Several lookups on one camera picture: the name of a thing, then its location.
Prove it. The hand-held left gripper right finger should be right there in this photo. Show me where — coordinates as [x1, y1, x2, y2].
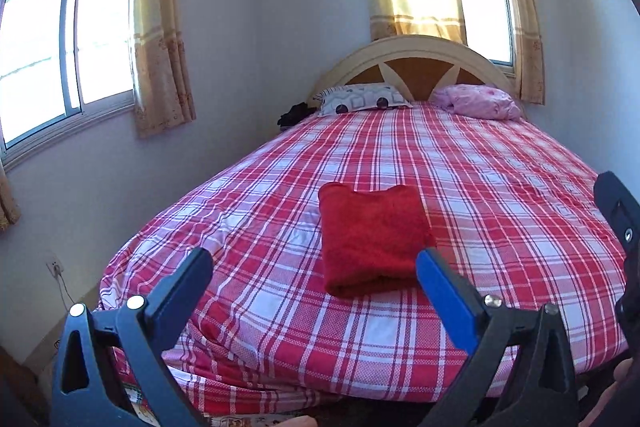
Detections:
[416, 247, 581, 427]

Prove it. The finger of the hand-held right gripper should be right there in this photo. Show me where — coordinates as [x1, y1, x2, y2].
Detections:
[594, 171, 640, 258]

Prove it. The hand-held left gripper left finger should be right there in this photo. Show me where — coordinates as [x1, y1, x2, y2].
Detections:
[50, 247, 215, 427]

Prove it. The red knitted sweater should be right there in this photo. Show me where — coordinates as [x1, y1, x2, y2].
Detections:
[318, 182, 437, 299]

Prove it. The person's left hand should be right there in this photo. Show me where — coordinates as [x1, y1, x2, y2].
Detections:
[277, 356, 640, 427]

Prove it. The bed with red plaid cover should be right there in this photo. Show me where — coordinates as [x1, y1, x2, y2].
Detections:
[99, 99, 631, 414]

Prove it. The pink pillow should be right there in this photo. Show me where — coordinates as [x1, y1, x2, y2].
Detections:
[431, 84, 523, 122]

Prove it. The brown wooden furniture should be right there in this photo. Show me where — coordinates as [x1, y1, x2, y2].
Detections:
[0, 344, 51, 427]

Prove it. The beige curtain with brown band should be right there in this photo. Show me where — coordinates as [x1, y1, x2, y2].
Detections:
[0, 164, 22, 238]

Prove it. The narrow beige curtain panel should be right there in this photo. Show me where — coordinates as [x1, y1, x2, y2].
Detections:
[487, 0, 546, 106]

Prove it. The dark cloth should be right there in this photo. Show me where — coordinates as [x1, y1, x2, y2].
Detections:
[277, 103, 319, 128]

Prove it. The white grey patterned pillow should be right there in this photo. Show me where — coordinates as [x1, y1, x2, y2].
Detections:
[312, 83, 414, 118]

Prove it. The cream wooden headboard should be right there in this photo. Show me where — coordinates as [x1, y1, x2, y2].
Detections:
[307, 34, 526, 108]

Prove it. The beige side window curtain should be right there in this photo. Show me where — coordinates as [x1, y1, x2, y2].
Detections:
[131, 0, 197, 138]

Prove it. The side sliding window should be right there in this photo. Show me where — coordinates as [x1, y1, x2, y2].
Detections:
[0, 0, 137, 172]

